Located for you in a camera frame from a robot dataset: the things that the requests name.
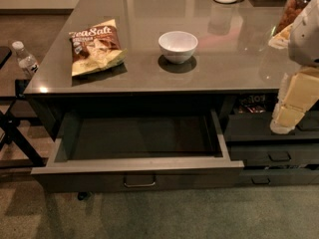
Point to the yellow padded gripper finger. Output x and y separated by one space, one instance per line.
297 94

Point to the dark grey top drawer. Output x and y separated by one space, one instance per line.
133 154

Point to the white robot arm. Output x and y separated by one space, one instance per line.
301 38

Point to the snack packets in drawer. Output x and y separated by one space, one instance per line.
252 104

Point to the right middle drawer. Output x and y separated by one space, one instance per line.
286 154

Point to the right top drawer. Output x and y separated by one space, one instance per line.
256 127

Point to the right bottom drawer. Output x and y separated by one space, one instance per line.
278 177

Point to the clear jar of nuts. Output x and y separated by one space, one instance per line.
291 10

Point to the dark grey counter cabinet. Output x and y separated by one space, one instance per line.
180 111

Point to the white ceramic bowl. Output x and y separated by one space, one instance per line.
177 46

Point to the sea salt chip bag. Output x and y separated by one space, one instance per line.
96 49

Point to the clear plastic water bottle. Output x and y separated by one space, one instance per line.
26 61

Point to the black folding side table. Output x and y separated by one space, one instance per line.
17 109

